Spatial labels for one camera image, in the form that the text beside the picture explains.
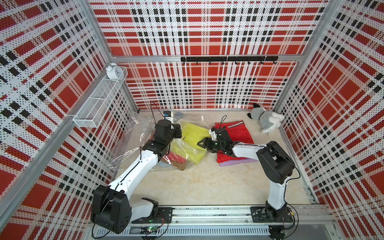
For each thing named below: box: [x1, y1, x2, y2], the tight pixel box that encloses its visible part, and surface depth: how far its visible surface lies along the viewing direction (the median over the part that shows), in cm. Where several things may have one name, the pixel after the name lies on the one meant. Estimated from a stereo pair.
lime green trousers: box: [170, 122, 211, 165], surface depth 89 cm
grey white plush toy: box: [247, 103, 285, 135], surface depth 106 cm
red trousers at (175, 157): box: [166, 151, 187, 164], surface depth 82 cm
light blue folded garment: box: [156, 160, 173, 167], surface depth 86 cm
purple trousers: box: [219, 158, 259, 167], surface depth 92 cm
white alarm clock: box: [105, 62, 124, 80], surface depth 82 cm
